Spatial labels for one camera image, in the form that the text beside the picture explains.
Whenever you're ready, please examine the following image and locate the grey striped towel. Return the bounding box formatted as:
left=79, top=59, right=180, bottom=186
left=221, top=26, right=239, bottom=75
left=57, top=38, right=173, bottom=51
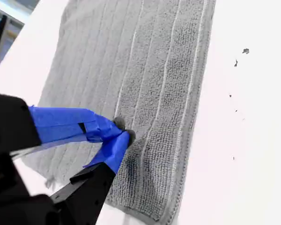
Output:
left=20, top=0, right=217, bottom=222

